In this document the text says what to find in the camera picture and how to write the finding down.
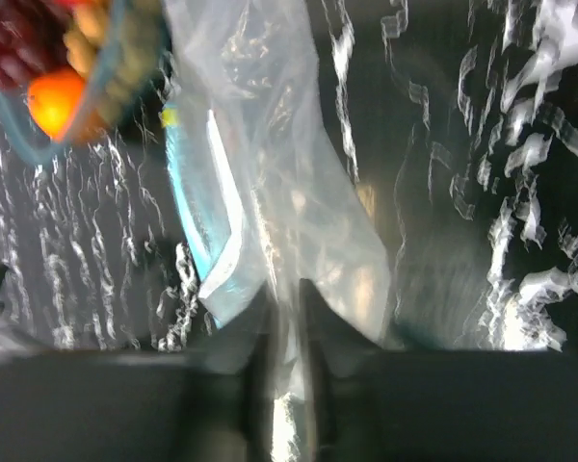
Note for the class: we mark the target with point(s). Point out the dark red grape bunch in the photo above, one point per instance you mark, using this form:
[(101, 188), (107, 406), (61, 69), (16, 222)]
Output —
[(31, 40)]

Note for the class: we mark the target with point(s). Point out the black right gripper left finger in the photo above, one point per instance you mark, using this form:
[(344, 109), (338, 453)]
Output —
[(128, 406)]

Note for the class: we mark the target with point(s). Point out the clear blue-zip bag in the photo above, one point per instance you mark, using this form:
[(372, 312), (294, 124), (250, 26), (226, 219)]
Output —
[(263, 199)]

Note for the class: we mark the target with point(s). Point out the orange fruit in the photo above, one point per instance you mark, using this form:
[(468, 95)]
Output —
[(53, 101)]

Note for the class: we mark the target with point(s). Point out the brown longan bunch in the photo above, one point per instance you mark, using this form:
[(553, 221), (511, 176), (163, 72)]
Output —
[(86, 35)]

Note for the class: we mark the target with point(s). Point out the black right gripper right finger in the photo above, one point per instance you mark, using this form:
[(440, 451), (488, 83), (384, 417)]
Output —
[(374, 404)]

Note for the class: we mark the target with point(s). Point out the blue plastic fruit tray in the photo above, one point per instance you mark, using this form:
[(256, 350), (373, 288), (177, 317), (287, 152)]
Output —
[(125, 66)]

